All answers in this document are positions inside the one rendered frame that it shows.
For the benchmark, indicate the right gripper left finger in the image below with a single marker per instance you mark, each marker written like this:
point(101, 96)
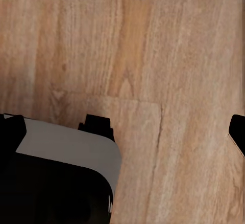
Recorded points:
point(12, 132)

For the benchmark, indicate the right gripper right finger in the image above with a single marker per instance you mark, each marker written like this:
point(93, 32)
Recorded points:
point(237, 131)

